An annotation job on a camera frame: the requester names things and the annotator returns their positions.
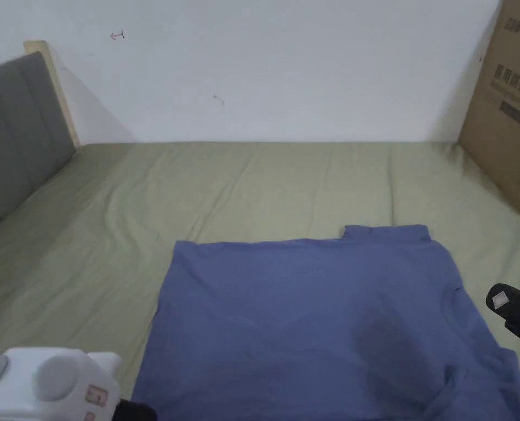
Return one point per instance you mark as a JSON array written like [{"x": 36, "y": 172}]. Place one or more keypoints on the blue shirt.
[{"x": 330, "y": 333}]

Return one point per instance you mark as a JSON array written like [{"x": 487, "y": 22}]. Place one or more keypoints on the brown cardboard carton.
[{"x": 505, "y": 118}]

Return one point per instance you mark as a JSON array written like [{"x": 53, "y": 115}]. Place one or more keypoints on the grey padded headboard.
[{"x": 18, "y": 131}]

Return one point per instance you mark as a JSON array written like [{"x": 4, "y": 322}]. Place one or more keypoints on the bed with pale green sheet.
[{"x": 198, "y": 188}]

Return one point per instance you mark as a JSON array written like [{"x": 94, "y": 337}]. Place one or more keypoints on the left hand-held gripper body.
[{"x": 45, "y": 390}]

